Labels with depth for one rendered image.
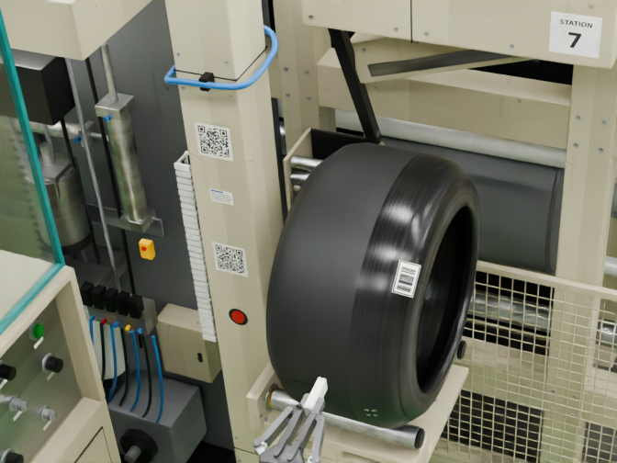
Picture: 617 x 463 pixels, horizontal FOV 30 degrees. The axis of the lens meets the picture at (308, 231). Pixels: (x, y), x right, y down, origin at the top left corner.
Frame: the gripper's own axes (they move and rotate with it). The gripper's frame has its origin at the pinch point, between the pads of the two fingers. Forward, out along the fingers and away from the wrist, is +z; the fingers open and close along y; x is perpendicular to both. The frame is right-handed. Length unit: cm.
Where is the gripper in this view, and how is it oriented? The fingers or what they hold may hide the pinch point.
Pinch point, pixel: (315, 397)
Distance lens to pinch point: 206.4
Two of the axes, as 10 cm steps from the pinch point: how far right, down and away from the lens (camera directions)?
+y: -9.1, -2.1, 3.5
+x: 1.1, 7.0, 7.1
